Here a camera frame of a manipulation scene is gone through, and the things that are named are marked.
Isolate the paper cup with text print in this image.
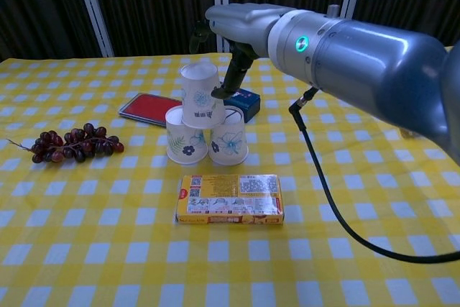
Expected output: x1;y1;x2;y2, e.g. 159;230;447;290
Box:
179;62;226;130

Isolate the yellow white checkered tablecloth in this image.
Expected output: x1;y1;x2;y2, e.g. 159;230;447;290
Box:
0;45;460;307

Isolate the paper cup with green leaf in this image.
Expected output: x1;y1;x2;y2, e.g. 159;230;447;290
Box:
165;106;210;166

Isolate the dark red grape bunch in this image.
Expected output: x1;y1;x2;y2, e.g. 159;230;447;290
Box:
6;122;125;164

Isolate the yellow snack box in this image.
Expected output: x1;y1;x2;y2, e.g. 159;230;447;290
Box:
175;173;286;225

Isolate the paper cup black line base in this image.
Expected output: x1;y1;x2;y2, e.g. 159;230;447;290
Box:
208;105;249;165

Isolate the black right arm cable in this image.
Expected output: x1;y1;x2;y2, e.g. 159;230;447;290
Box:
288;86;460;264

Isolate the dark blue rectangular box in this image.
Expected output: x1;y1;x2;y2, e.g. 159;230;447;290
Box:
224;87;262;124

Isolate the red ink pad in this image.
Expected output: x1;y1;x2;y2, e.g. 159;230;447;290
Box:
118;92;184;128

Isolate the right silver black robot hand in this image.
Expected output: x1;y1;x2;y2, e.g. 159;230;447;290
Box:
189;2;288;100

